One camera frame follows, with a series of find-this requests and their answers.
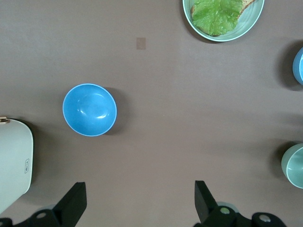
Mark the green lettuce leaf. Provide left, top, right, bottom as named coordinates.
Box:
left=191, top=0, right=243, bottom=36

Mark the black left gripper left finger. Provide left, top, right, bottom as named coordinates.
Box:
left=0, top=182, right=87, bottom=227

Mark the blue bowl at right edge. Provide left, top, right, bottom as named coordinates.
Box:
left=292, top=46, right=303, bottom=86

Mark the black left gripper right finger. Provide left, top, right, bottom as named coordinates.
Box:
left=193, top=180, right=287, bottom=227

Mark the toasted bread slice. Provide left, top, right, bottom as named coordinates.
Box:
left=190, top=0, right=257, bottom=37

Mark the pale green bowl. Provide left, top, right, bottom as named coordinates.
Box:
left=281, top=143, right=303, bottom=189

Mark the white appliance with gold clasp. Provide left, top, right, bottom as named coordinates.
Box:
left=0, top=116, right=34, bottom=214

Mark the pale green plate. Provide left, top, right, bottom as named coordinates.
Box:
left=182, top=0, right=265, bottom=43

